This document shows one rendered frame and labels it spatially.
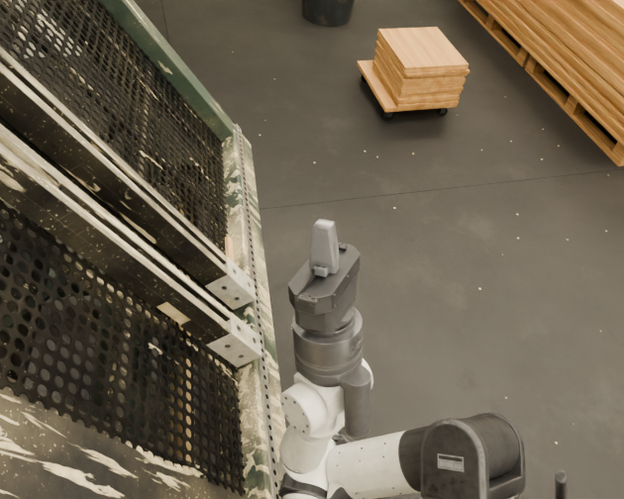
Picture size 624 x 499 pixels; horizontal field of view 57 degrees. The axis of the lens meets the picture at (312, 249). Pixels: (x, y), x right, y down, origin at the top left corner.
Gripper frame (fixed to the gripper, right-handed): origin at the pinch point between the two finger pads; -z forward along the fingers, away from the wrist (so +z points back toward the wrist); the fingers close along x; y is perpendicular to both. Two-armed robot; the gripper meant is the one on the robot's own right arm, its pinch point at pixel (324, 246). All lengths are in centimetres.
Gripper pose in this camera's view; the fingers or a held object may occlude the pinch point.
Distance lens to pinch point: 66.0
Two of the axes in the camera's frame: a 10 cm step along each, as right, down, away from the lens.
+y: -9.1, -1.8, 3.7
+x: -4.1, 4.9, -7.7
